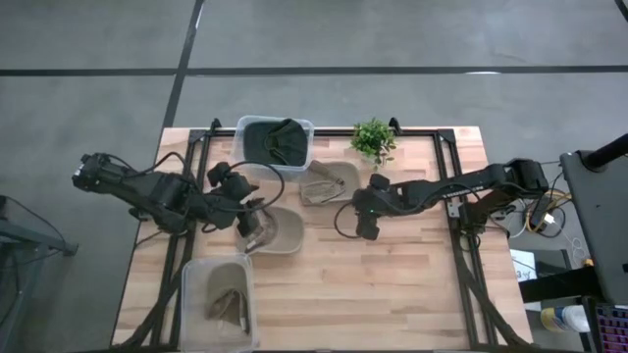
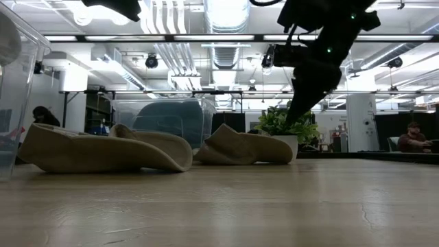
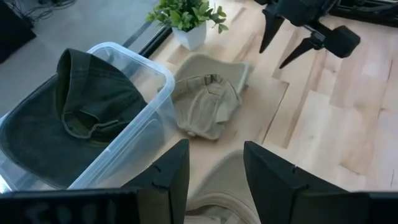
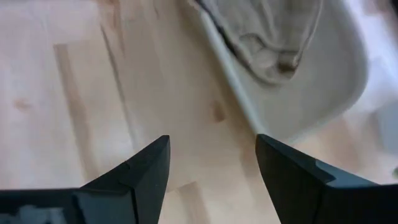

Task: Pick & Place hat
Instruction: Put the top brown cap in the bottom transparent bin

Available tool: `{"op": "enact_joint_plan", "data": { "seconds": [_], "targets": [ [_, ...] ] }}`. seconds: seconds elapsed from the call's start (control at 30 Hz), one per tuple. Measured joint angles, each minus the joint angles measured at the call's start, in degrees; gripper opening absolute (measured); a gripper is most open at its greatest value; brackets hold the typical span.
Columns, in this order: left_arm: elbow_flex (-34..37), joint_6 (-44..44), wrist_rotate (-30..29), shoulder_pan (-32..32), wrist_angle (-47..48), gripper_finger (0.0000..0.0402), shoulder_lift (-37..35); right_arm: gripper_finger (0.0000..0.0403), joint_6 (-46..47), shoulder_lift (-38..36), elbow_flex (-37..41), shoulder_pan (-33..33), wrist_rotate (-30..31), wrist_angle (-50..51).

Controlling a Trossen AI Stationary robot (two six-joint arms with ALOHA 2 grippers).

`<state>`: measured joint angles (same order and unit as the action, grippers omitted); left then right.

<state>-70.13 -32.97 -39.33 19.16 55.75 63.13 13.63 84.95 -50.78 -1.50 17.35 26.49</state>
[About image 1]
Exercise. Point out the silver metal bracket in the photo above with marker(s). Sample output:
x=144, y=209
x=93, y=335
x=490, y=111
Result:
x=452, y=210

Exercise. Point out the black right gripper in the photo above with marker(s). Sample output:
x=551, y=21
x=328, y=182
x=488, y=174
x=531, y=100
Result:
x=372, y=206

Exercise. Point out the grey metal stand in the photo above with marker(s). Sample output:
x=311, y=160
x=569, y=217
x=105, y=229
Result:
x=49, y=242

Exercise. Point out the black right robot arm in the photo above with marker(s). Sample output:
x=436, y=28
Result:
x=481, y=179

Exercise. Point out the clear plastic bin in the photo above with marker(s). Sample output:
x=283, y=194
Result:
x=193, y=294
x=299, y=172

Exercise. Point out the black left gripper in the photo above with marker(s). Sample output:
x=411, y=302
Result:
x=234, y=193

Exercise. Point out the black aluminium table frame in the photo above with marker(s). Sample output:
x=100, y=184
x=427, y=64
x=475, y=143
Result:
x=333, y=132

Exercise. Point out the white charger plug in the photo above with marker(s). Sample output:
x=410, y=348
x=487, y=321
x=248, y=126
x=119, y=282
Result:
x=549, y=218

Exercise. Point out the grey flat panel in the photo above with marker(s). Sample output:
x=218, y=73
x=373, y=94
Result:
x=603, y=220

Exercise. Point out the black power strip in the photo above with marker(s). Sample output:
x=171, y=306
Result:
x=539, y=211

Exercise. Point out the white paper sheet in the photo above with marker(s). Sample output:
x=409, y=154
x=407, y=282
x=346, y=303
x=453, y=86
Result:
x=520, y=267

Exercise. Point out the backlit keyboard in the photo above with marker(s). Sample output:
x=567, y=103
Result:
x=613, y=331

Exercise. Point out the small green potted plant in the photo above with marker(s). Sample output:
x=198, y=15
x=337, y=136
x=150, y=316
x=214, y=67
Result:
x=373, y=139

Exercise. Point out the white and yellow bottle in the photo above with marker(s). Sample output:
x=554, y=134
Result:
x=569, y=318

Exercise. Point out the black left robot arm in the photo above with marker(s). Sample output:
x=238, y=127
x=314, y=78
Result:
x=162, y=191

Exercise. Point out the black flat board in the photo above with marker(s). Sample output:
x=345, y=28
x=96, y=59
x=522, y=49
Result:
x=559, y=284

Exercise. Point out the beige cap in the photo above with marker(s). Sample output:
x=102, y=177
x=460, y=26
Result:
x=223, y=284
x=289, y=230
x=343, y=176

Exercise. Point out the black round pole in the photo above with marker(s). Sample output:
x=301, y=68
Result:
x=608, y=149

